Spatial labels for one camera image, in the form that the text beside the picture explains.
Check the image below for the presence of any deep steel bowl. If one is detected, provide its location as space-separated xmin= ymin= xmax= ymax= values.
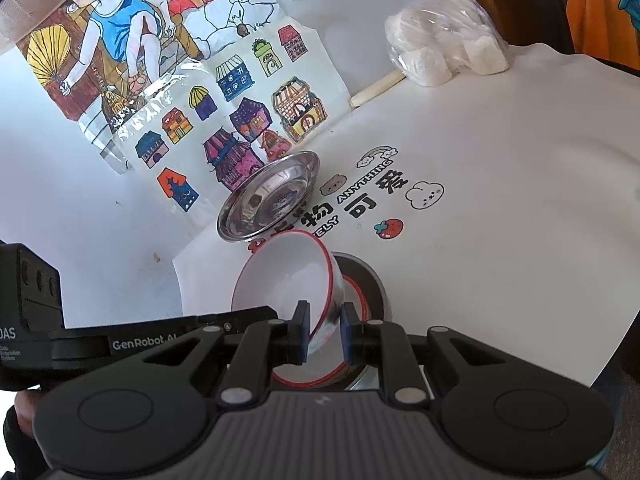
xmin=326 ymin=252 xmax=392 ymax=392

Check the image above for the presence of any white ceramic bowl front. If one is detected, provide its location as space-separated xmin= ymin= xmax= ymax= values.
xmin=272 ymin=276 xmax=369 ymax=389

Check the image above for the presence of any white ceramic bowl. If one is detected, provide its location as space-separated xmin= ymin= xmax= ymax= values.
xmin=272 ymin=276 xmax=369 ymax=389
xmin=231 ymin=230 xmax=345 ymax=353

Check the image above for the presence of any white ceramic bowl back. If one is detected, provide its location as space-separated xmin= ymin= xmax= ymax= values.
xmin=231 ymin=230 xmax=345 ymax=353

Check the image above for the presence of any steel plate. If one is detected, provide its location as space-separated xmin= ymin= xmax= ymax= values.
xmin=216 ymin=151 xmax=320 ymax=243

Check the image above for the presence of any person's left hand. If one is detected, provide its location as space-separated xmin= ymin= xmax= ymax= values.
xmin=14 ymin=389 xmax=43 ymax=438

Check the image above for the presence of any white printed tablecloth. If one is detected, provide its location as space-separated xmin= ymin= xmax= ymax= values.
xmin=171 ymin=41 xmax=640 ymax=391

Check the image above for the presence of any wooden rolling pin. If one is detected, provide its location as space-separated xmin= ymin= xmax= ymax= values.
xmin=349 ymin=70 xmax=406 ymax=108

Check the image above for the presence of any houses drawing paper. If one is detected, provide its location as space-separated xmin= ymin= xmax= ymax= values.
xmin=116 ymin=18 xmax=350 ymax=228

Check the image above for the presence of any plastic bag of buns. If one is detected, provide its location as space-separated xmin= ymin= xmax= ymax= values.
xmin=385 ymin=0 xmax=510 ymax=87

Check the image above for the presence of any boy with fan drawing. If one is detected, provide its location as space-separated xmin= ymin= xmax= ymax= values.
xmin=14 ymin=0 xmax=281 ymax=176

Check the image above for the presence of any orange dress woman painting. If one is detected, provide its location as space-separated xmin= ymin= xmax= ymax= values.
xmin=566 ymin=0 xmax=639 ymax=70

